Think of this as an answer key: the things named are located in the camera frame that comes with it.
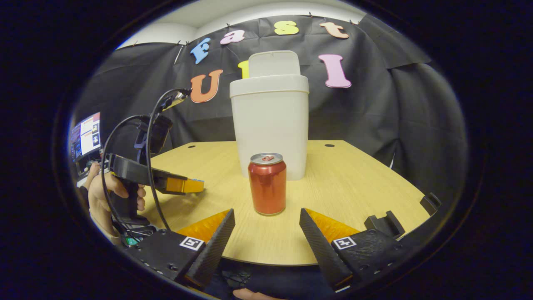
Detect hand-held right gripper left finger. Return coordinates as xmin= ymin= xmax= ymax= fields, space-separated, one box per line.
xmin=123 ymin=208 xmax=236 ymax=289

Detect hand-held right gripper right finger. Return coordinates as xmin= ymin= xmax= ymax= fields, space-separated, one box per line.
xmin=299 ymin=207 xmax=413 ymax=292

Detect red pop can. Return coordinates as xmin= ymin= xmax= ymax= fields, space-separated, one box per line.
xmin=248 ymin=152 xmax=287 ymax=216

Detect white desktop garbage bin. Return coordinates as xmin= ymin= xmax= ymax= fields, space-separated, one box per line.
xmin=229 ymin=50 xmax=310 ymax=181

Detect wooden desktop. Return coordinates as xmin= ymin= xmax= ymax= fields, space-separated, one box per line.
xmin=139 ymin=140 xmax=431 ymax=266

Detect person's dark clothing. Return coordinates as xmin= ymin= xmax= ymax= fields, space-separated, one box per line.
xmin=200 ymin=258 xmax=334 ymax=300

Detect computer monitor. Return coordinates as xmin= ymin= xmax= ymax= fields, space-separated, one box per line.
xmin=69 ymin=112 xmax=102 ymax=163

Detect black backdrop cloth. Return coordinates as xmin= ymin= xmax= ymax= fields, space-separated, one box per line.
xmin=77 ymin=15 xmax=469 ymax=209

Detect black cable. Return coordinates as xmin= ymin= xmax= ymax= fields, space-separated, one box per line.
xmin=101 ymin=87 xmax=193 ymax=234

